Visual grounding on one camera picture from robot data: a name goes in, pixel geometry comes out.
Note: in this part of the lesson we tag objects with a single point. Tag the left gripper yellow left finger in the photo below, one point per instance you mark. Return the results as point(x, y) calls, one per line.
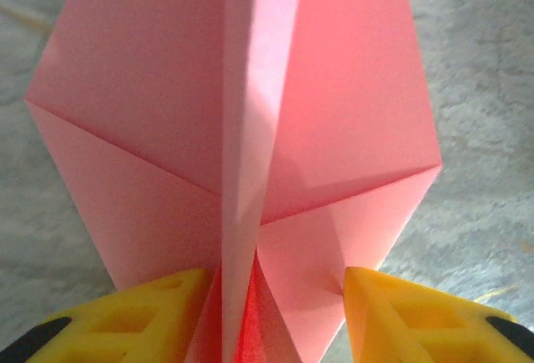
point(121, 325)

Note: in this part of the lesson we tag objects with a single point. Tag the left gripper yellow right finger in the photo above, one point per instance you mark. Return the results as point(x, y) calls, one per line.
point(421, 325)

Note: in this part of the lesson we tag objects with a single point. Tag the pink paper sheet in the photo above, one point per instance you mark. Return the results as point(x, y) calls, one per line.
point(233, 137)

